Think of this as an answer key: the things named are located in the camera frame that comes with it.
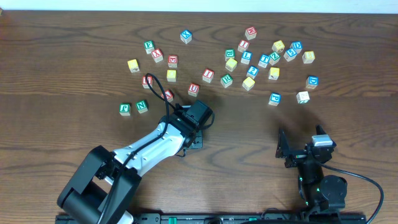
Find yellow O block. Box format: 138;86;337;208
167;70;177;82

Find green R block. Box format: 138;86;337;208
220;73;233;88

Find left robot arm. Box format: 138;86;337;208
57;100;215;223

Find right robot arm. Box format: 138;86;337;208
275;125;347;223

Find red U block centre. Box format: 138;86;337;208
188;83;200;97

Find red u block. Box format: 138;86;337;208
188;83;200;97
142;75;153;89

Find red A block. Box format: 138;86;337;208
164;90;174;103

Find plain L block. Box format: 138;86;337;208
296;91;310;104

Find red I block centre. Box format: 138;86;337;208
202;68;215;83

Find red i block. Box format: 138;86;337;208
238;40;249;52
202;68;215;83

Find blue D block right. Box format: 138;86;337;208
305;76;319;89

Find blue d block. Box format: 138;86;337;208
290;41;303;54
305;76;319;89

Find green N block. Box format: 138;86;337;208
135;100;148;114

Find blue P block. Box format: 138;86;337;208
269;93;281;106

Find red U block left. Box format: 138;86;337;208
142;75;153;89

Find red E block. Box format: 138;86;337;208
168;55;178;68

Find green J block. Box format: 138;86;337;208
119;103;131;116

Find yellow S block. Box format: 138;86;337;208
242;77;255;91

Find yellow block under B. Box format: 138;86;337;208
225;58;238;72

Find yellow hammer block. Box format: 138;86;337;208
269;67;280;80

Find yellow 8 block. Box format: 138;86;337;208
302;51;315;64

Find green B block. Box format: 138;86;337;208
224;49;235;61

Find blue 2 block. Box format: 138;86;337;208
246;65;259;80

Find yellow block far left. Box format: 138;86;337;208
127;59;140;73

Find blue 5 block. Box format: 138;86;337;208
284;49;297;62

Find green F block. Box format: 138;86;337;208
144;40;155;54

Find blue X block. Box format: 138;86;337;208
180;30;192;44

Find blue L block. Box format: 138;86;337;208
241;51;252;65

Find green Z block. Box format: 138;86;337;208
269;52;280;65

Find blue D block upper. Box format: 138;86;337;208
290;41;303;54

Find red I block upper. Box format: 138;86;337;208
238;40;249;52

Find blue T block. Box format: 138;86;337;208
258;54;271;68

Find yellow block upper right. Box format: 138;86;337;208
272;40;285;54

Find red block top right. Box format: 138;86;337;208
245;26;257;40

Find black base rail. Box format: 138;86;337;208
121;210;367;224

